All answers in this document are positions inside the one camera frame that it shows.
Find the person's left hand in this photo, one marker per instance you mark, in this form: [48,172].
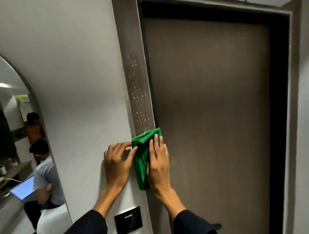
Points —
[117,168]

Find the person's right hand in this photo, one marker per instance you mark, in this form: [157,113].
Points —
[158,171]

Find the person's left thumb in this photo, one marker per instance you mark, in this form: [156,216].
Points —
[134,155]

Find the person's right little finger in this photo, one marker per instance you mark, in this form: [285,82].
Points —
[166,154]

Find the person's right middle finger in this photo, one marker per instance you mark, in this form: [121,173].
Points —
[157,148]

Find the green microfibre cloth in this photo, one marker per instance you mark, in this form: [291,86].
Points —
[142,149]

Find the person's right forearm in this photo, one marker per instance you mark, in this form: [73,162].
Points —
[176,209]

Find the person's left forearm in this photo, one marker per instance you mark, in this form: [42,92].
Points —
[106,205]

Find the brown wooden door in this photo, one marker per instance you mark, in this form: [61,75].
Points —
[212,108]

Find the white rounded chair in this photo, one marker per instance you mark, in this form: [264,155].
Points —
[54,221]

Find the open laptop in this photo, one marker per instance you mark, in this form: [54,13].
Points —
[23,189]

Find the wooden counter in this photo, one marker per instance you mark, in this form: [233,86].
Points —
[17,171]

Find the black wall switch plate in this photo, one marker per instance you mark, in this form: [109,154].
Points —
[128,220]

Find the grey-brown door frame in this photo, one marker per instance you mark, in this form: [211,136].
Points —
[131,60]

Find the arched wall mirror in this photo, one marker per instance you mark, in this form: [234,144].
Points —
[19,144]

